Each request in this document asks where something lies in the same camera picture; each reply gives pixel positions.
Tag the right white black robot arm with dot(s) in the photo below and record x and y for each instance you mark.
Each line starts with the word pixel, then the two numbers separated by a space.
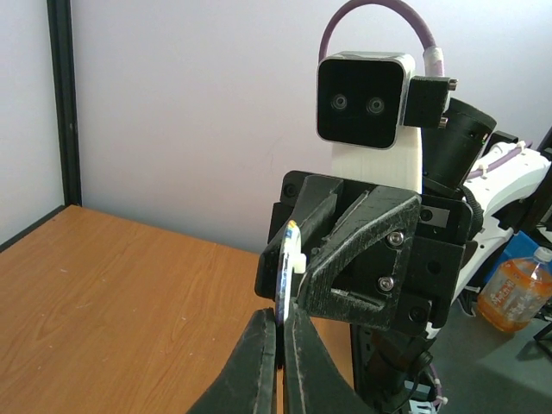
pixel 507 191

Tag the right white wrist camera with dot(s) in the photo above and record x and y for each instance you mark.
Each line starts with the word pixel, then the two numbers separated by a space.
pixel 372 108

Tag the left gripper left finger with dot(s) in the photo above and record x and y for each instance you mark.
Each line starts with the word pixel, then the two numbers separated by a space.
pixel 246 383

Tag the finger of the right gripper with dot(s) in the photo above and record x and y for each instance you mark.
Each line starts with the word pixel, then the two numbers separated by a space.
pixel 315 212
pixel 358 275

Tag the orange drink plastic bottle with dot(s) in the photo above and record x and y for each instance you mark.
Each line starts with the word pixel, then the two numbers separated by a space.
pixel 517 291

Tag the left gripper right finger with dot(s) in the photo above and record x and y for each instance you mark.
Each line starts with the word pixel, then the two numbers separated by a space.
pixel 312 383

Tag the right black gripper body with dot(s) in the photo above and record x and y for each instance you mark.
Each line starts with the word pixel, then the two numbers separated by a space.
pixel 450 217

